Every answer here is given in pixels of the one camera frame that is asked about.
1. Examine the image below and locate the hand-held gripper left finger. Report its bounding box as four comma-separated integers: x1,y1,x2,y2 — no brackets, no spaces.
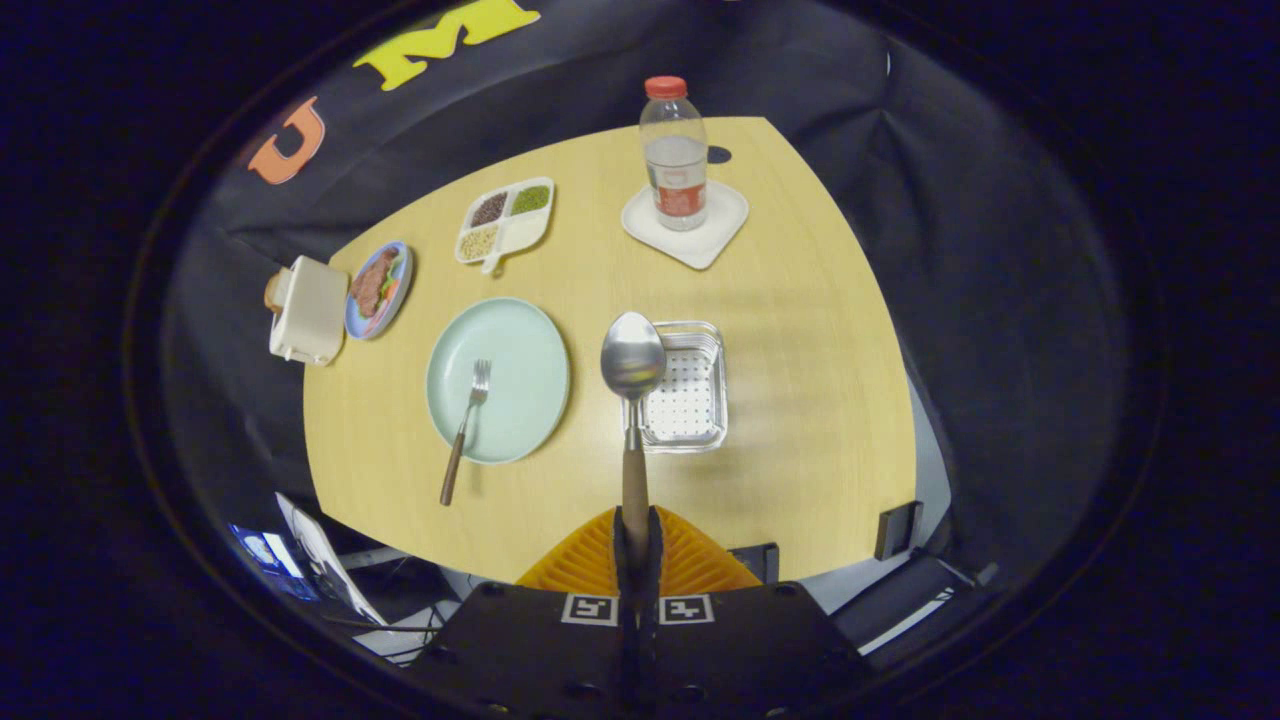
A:
405,505,641,720

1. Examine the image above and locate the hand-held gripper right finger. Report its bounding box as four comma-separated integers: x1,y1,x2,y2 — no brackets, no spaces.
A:
640,505,873,720

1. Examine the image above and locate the wooden-handled metal fork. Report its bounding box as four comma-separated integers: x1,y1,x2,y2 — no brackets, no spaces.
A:
440,359,493,507

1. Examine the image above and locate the wooden-handled metal spoon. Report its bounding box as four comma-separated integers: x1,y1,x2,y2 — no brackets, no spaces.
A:
600,311,668,573

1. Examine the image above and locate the laptop with blue screen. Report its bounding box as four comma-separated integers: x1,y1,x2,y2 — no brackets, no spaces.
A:
228,492,391,629

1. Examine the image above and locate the metal perforated drain basket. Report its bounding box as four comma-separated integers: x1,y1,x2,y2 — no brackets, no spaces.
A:
625,320,729,454

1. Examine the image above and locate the pale green round plate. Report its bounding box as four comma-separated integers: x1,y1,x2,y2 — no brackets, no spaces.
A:
426,297,571,465

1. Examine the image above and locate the small blue plate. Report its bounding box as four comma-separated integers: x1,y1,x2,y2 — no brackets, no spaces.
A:
344,241,414,341

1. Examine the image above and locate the meat and vegetable food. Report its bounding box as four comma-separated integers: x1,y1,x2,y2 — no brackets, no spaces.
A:
350,248,399,319

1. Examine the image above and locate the white toaster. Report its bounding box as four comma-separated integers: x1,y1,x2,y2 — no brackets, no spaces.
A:
268,256,350,367

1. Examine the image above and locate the white divided bean dish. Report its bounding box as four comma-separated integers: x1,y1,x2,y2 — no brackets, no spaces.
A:
455,177,556,276

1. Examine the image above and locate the white square coaster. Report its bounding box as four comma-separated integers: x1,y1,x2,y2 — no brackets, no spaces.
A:
621,180,750,271

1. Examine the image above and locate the black backdrop cloth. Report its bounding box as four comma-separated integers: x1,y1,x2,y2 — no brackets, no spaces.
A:
160,0,1131,601

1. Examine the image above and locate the red-capped water bottle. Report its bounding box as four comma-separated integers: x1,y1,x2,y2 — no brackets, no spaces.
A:
639,76,710,232

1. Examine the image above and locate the black table clamp bracket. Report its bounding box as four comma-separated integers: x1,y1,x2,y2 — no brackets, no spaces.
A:
875,500,923,561
730,542,781,586

